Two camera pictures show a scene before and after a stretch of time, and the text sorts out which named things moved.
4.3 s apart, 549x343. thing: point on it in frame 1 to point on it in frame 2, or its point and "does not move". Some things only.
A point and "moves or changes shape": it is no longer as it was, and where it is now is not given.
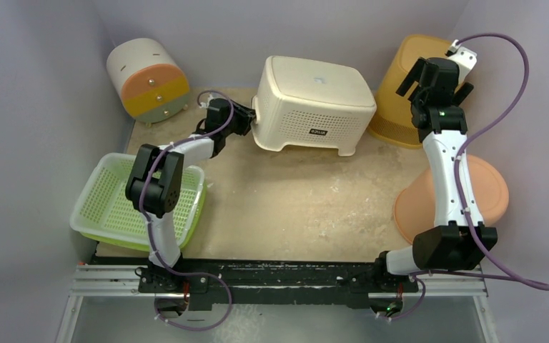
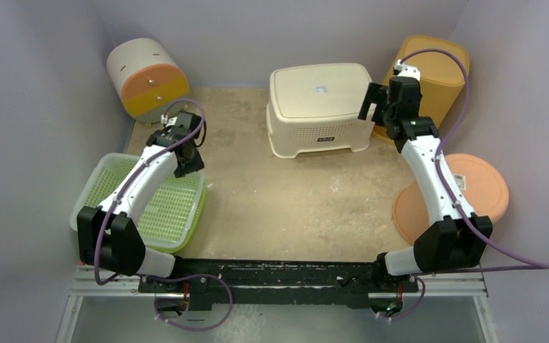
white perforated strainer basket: x=104 y=211 does not move
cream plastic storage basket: x=311 y=101 moves or changes shape
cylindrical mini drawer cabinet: x=151 y=84 does not move
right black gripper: x=423 y=73 to x=376 y=101
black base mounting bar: x=276 y=283 does not move
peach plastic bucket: x=414 y=204 does not move
